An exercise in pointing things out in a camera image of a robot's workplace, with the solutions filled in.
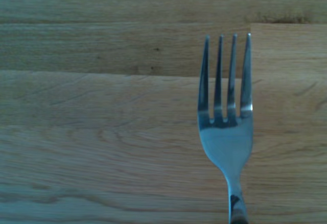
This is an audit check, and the metal fork with white handle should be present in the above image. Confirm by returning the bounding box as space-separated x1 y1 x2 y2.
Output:
197 32 254 224

